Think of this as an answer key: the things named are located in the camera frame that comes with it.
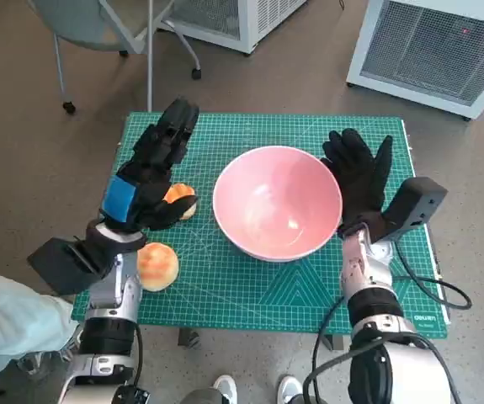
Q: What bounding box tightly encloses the black left hand blue tape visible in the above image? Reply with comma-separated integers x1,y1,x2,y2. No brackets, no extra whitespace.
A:
98,97,200,233

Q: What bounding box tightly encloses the black gloved right hand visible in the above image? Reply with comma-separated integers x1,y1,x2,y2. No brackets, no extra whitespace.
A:
320,128,394,240

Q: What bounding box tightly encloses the orange striped toy bread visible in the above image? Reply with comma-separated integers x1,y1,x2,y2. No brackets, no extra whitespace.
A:
161,183,199,221

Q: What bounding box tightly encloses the pink bowl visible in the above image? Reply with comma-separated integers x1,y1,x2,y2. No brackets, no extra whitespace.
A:
212,145,343,263

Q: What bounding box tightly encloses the round toy bread bun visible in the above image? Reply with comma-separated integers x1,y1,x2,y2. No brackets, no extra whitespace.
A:
136,242,180,292

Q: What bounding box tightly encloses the green cutting mat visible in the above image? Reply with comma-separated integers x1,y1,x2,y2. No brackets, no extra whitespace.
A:
71,111,451,339

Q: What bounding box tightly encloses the white vented cabinet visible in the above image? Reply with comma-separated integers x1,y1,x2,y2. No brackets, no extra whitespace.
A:
345,0,484,121

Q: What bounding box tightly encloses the grey office chair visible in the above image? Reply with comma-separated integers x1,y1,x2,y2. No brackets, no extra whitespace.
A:
26,0,203,114

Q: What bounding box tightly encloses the white mesh cabinet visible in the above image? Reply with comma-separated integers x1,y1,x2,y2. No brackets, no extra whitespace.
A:
157,0,310,55

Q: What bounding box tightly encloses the person's leg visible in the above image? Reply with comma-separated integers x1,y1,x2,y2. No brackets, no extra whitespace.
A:
0,265,85,374

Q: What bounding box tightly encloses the white shoe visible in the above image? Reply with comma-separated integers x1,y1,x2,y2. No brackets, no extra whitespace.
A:
277,374,304,404
212,374,238,404

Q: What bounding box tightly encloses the person's grey sandal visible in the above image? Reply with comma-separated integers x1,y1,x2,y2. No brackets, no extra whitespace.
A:
16,327,85,375

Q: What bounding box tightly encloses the grey knee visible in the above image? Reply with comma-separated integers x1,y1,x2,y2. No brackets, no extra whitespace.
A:
180,386,226,404

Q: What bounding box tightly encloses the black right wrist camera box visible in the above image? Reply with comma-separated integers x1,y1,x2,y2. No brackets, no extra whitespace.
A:
375,176,449,245

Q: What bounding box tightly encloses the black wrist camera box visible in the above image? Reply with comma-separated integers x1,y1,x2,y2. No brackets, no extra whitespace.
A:
26,236,119,295
375,176,449,245

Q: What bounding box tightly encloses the white metal frame stand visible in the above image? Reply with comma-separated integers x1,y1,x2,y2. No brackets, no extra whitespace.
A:
97,0,179,114

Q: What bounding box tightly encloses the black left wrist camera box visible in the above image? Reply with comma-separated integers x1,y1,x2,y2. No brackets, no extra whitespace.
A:
26,236,119,295

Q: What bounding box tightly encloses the black cable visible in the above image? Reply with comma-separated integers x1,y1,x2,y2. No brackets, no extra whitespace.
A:
134,326,146,386
302,295,394,404
392,242,473,311

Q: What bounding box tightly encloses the black table bracket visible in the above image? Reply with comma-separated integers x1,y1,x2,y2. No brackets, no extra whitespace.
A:
178,327,203,349
323,333,346,351

